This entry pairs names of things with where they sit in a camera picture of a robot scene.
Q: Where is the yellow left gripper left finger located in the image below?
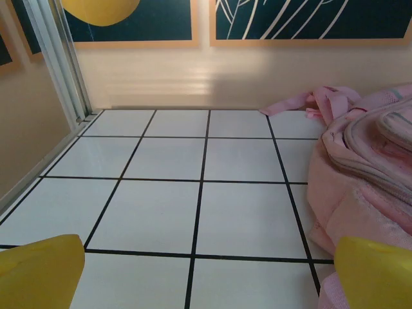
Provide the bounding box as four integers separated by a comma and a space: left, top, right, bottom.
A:
0, 234, 86, 309

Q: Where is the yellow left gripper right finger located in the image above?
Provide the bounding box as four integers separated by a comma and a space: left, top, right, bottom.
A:
333, 236, 412, 309

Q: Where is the pink backpack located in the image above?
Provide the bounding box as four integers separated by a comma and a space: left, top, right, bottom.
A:
259, 82, 412, 309

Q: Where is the left aluminium side rail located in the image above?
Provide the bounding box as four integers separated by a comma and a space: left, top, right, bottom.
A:
0, 109, 104, 213

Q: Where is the left aluminium corner post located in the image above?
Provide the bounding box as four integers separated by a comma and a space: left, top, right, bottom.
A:
24, 0, 101, 125

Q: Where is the orange circle leaf wall panel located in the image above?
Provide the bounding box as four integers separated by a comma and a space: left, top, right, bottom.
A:
209, 0, 412, 47

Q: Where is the yellow oval wall panel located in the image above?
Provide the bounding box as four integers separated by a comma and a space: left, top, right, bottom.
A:
59, 0, 200, 50

